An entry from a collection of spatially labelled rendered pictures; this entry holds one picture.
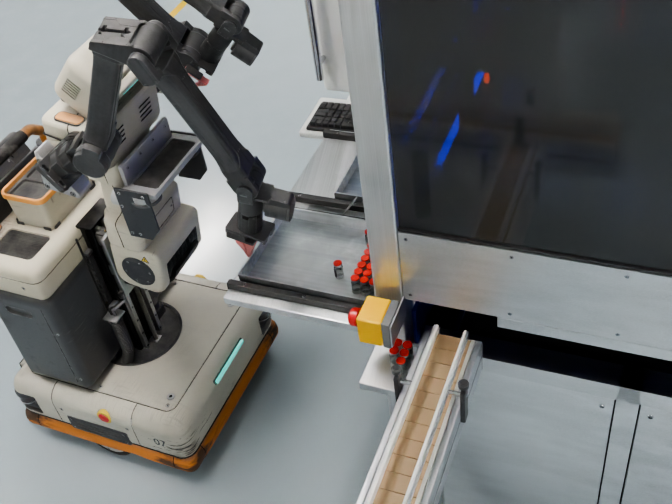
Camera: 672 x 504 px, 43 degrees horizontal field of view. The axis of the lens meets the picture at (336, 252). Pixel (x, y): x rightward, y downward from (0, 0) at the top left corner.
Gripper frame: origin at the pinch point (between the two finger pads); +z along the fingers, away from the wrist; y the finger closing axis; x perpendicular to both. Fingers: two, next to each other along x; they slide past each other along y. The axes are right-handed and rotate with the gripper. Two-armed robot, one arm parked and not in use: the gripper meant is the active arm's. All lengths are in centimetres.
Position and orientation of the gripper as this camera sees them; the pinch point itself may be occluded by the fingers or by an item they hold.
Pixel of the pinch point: (249, 253)
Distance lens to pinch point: 206.7
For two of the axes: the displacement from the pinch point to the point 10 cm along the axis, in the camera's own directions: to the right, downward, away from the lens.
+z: -0.8, 6.9, 7.2
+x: 3.5, -6.5, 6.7
